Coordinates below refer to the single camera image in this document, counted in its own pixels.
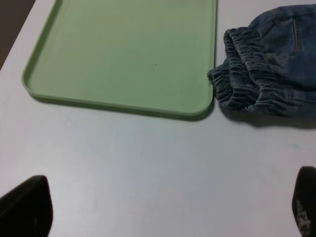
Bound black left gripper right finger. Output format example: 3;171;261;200
292;166;316;237

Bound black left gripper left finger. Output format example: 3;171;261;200
0;175;53;237

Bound children's blue denim shorts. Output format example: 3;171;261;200
207;4;316;119

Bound light green plastic tray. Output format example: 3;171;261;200
22;0;217;118

